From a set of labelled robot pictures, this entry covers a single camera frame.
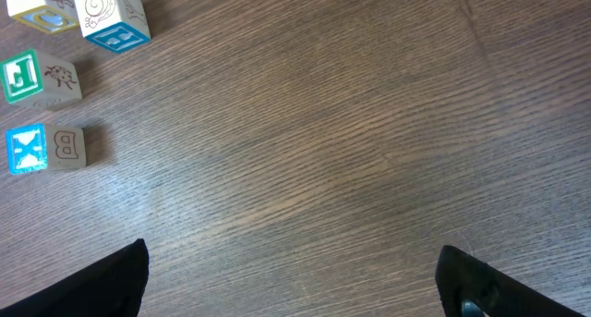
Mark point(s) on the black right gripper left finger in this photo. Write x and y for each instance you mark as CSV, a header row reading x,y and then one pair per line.
x,y
112,287

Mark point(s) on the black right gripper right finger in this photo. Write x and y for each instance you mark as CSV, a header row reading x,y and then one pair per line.
x,y
470,287

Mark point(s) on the white block blue side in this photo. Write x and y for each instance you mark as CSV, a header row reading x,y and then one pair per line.
x,y
114,25

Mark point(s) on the blue X wooden block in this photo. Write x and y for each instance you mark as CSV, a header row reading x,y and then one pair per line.
x,y
41,147

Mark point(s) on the green F wooden block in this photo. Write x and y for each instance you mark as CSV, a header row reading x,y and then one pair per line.
x,y
37,80

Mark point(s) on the white block yellow side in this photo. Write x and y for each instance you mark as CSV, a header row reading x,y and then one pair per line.
x,y
48,16

